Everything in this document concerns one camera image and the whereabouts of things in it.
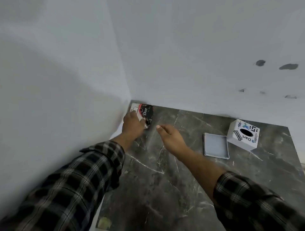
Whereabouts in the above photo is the person's left hand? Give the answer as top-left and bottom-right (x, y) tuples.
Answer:
(122, 111), (146, 138)

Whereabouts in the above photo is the person's right hand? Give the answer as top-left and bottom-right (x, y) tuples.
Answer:
(156, 124), (191, 158)

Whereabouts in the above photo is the black and white soap packet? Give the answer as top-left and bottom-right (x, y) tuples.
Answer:
(129, 103), (154, 129)

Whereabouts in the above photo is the person's right forearm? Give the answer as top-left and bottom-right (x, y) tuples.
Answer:
(176, 146), (305, 231)

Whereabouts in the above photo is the person's left forearm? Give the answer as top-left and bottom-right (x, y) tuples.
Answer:
(0, 132), (139, 231)

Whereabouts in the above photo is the white square box lid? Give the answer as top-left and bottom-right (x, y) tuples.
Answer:
(203, 133), (230, 159)

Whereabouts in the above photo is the white printed cardboard box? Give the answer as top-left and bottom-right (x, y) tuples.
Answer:
(227, 119), (260, 152)

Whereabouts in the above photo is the small pale paper scrap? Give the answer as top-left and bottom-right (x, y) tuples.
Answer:
(98, 217), (112, 230)

